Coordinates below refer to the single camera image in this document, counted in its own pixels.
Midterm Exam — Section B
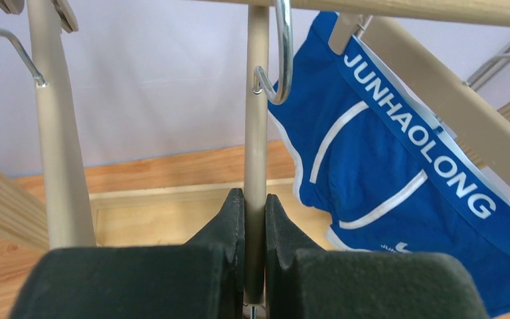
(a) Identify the beige hanger with blue underwear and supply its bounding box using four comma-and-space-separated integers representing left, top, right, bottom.
327, 12, 510, 267

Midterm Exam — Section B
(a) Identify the wooden clothes rack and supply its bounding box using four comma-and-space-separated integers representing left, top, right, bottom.
0, 1, 505, 246

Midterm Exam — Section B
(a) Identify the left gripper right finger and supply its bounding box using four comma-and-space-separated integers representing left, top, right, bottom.
266, 194, 487, 318

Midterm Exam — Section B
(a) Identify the beige hanger with grey underwear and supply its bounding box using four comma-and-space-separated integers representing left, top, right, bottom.
244, 1, 294, 318

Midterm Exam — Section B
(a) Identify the blue underwear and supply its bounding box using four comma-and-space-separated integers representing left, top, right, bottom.
268, 11, 510, 318

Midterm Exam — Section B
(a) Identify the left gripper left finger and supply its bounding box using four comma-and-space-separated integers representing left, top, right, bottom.
10, 188, 245, 318

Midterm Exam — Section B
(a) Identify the beige hanger with black underwear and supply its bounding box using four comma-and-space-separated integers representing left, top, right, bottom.
0, 1, 96, 249

